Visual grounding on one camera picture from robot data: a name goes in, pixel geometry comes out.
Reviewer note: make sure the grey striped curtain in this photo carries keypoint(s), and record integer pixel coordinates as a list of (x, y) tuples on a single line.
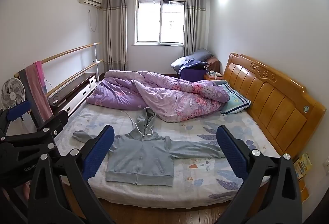
[(114, 34), (194, 23)]

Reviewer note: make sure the wooden wall rail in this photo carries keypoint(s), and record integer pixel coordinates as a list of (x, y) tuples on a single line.
[(77, 75), (69, 51)]

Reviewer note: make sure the white standing fan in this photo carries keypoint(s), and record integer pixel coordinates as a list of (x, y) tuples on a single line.
[(11, 93)]

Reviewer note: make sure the dark purple blanket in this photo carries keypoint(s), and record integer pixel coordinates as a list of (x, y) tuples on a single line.
[(191, 72)]

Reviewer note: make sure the grey zip hoodie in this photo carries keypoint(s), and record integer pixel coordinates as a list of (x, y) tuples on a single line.
[(138, 157)]

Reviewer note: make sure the window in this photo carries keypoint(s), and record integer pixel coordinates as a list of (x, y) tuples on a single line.
[(149, 21)]

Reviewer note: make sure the remote control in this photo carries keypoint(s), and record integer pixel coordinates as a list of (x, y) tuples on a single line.
[(55, 101)]

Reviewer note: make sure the yellow packet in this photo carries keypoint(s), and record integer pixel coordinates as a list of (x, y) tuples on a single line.
[(303, 165)]

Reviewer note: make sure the brown armchair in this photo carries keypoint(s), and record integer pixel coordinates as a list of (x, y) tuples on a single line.
[(214, 63)]

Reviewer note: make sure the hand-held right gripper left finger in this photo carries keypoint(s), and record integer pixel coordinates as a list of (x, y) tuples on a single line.
[(99, 152)]

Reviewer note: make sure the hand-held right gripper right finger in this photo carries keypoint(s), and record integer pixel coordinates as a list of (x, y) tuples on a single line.
[(231, 152)]

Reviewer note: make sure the wooden nightstand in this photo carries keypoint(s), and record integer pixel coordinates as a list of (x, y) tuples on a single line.
[(212, 77)]

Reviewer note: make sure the white rail post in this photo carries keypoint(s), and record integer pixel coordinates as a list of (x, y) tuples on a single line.
[(96, 65)]

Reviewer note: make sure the blue grey pillow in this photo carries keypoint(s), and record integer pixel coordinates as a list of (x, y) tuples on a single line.
[(195, 56)]

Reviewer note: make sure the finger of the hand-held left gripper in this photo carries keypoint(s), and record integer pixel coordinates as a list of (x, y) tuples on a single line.
[(18, 111), (51, 124)]

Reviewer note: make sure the dark white low cabinet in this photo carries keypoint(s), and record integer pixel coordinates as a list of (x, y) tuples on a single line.
[(77, 90)]

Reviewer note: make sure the wooden headboard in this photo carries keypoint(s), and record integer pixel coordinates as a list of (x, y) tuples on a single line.
[(277, 100)]

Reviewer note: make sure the purple floral quilt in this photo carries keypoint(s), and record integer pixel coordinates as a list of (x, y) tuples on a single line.
[(164, 90)]

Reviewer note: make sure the bed with printed sheet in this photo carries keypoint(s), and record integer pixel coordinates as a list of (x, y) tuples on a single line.
[(205, 136)]

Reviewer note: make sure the pink grey towel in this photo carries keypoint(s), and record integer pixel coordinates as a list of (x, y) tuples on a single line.
[(38, 90)]

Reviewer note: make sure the blue striped pillow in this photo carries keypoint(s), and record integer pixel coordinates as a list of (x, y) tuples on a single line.
[(235, 99)]

